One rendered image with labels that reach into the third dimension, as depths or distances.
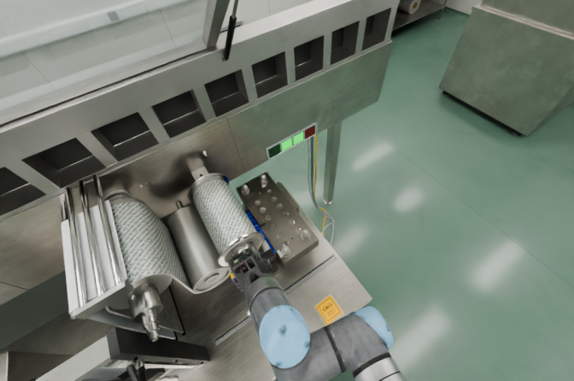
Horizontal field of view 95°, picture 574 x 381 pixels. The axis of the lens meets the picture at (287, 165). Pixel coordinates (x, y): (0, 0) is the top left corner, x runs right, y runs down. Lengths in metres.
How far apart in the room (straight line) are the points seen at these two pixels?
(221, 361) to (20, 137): 0.88
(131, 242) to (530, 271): 2.43
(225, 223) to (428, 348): 1.63
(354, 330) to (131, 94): 0.71
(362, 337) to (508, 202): 2.36
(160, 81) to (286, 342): 0.63
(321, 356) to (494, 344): 1.80
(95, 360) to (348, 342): 0.45
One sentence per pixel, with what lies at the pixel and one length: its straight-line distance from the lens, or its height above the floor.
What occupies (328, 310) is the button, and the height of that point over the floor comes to 0.92.
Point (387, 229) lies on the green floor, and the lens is 2.27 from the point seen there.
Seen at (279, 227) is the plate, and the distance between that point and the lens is 1.07.
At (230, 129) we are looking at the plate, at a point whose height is 1.39.
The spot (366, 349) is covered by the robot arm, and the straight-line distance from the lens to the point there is 0.56.
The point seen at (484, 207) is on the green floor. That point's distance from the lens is 2.68.
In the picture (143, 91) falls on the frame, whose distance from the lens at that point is 0.77.
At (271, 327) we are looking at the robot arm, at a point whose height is 1.53.
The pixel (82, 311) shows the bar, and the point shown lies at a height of 1.46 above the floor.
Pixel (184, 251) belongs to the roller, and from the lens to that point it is 0.91.
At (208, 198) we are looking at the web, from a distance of 0.86.
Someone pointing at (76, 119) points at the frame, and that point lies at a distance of 0.79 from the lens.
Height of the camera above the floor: 2.00
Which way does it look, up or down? 52 degrees down
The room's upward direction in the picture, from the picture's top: 7 degrees counter-clockwise
